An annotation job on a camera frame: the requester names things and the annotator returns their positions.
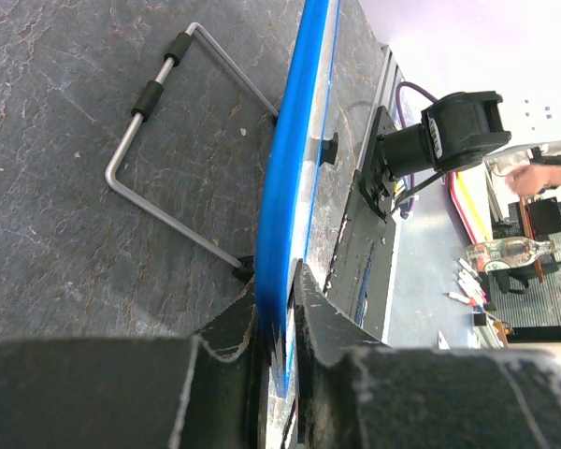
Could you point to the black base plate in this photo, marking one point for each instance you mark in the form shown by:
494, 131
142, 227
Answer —
359, 279

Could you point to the bystander bare hand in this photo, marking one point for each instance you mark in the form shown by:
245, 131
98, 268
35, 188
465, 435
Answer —
528, 180

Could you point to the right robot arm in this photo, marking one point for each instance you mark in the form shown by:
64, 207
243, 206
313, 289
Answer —
457, 132

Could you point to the blue framed whiteboard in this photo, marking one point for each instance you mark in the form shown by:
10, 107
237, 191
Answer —
290, 183

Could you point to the clear glass bottle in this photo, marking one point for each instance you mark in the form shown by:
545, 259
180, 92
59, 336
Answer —
507, 253

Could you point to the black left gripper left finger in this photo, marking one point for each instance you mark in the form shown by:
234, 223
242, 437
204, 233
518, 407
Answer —
201, 391

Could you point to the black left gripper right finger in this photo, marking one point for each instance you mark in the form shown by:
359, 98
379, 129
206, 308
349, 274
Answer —
355, 392

